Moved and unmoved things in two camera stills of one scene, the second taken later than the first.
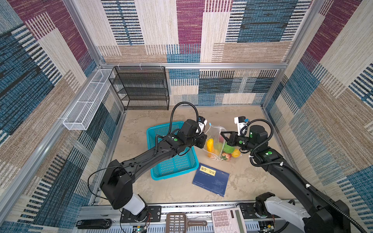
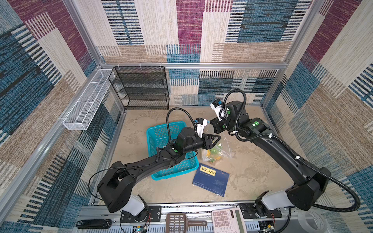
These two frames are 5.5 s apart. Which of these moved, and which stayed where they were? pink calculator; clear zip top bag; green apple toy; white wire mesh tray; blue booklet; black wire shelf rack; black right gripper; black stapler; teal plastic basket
Moved: black right gripper; green apple toy; clear zip top bag
Stayed: blue booklet; teal plastic basket; white wire mesh tray; pink calculator; black wire shelf rack; black stapler
